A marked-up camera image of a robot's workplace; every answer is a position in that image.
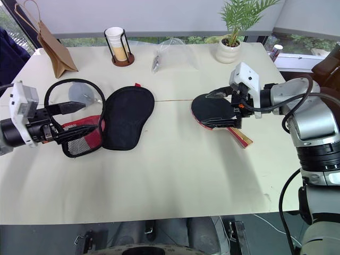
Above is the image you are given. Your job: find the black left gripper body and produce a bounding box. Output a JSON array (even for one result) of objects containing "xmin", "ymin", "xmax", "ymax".
[{"xmin": 26, "ymin": 108, "xmax": 65, "ymax": 146}]

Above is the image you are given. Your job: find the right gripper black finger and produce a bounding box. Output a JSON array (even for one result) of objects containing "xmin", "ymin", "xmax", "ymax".
[
  {"xmin": 200, "ymin": 116, "xmax": 240, "ymax": 131},
  {"xmin": 205, "ymin": 85, "xmax": 236, "ymax": 99}
]

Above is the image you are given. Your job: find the tan paper cup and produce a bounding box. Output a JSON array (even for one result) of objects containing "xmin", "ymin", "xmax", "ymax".
[{"xmin": 110, "ymin": 43, "xmax": 129, "ymax": 62}]

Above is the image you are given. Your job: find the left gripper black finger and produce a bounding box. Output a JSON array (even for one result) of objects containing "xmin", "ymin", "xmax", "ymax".
[
  {"xmin": 53, "ymin": 101, "xmax": 87, "ymax": 116},
  {"xmin": 56, "ymin": 125, "xmax": 100, "ymax": 145}
]

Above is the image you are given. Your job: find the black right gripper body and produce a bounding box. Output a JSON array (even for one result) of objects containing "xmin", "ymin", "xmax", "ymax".
[{"xmin": 230, "ymin": 82, "xmax": 257, "ymax": 130}]

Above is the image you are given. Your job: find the white ribbed plant pot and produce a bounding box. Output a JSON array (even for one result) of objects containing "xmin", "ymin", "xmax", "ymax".
[{"xmin": 215, "ymin": 37, "xmax": 243, "ymax": 65}]

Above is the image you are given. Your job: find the white paper cup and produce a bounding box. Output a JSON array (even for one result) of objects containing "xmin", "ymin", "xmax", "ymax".
[{"xmin": 105, "ymin": 27, "xmax": 124, "ymax": 46}]

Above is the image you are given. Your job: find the red and white can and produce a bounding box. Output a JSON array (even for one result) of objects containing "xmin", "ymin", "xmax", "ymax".
[{"xmin": 270, "ymin": 44, "xmax": 284, "ymax": 61}]

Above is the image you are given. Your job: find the dark blue garment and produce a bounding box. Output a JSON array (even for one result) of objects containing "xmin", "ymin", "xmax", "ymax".
[{"xmin": 0, "ymin": 25, "xmax": 30, "ymax": 91}]

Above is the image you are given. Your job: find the black and red paddle case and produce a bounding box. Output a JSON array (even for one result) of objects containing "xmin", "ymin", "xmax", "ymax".
[{"xmin": 44, "ymin": 78, "xmax": 156, "ymax": 159}]

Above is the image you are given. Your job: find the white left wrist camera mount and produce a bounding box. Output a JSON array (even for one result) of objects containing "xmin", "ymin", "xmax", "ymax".
[{"xmin": 8, "ymin": 81, "xmax": 39, "ymax": 148}]

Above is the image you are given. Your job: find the green palm plant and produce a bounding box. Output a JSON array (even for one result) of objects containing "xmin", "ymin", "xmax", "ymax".
[{"xmin": 218, "ymin": 0, "xmax": 280, "ymax": 47}]

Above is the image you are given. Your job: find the brown paper bag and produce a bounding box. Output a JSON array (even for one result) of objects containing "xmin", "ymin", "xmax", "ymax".
[{"xmin": 14, "ymin": 0, "xmax": 80, "ymax": 79}]

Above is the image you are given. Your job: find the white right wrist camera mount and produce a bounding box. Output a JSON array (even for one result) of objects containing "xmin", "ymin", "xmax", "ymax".
[{"xmin": 228, "ymin": 62, "xmax": 262, "ymax": 120}]

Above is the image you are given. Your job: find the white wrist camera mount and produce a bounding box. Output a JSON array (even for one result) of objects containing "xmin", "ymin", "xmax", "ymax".
[
  {"xmin": 8, "ymin": 81, "xmax": 39, "ymax": 148},
  {"xmin": 228, "ymin": 62, "xmax": 262, "ymax": 120}
]

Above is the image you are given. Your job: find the black table tennis paddle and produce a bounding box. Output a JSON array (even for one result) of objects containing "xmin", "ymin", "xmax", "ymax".
[{"xmin": 191, "ymin": 92, "xmax": 254, "ymax": 150}]

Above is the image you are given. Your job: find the clear plastic bag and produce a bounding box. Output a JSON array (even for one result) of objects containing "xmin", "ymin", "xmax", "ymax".
[{"xmin": 151, "ymin": 37, "xmax": 200, "ymax": 73}]

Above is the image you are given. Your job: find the black wire cup holder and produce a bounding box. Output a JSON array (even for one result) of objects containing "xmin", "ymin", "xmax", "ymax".
[{"xmin": 104, "ymin": 27, "xmax": 135, "ymax": 67}]

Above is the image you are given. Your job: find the metal table clamp bracket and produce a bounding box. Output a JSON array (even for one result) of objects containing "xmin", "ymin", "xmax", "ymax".
[
  {"xmin": 74, "ymin": 230, "xmax": 94, "ymax": 254},
  {"xmin": 144, "ymin": 221, "xmax": 157, "ymax": 235},
  {"xmin": 228, "ymin": 220, "xmax": 252, "ymax": 255}
]

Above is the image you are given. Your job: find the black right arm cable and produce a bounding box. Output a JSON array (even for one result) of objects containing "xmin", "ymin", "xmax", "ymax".
[{"xmin": 239, "ymin": 73, "xmax": 340, "ymax": 134}]

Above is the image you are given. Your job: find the dark brown leather bag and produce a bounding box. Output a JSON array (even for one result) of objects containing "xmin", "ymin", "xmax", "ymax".
[{"xmin": 311, "ymin": 41, "xmax": 340, "ymax": 89}]

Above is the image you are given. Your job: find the black right shoulder cable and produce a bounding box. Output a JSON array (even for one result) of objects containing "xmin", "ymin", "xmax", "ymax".
[{"xmin": 278, "ymin": 168, "xmax": 302, "ymax": 255}]

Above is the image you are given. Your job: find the white floor cable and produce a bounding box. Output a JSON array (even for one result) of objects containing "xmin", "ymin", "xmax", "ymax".
[{"xmin": 253, "ymin": 212, "xmax": 293, "ymax": 236}]

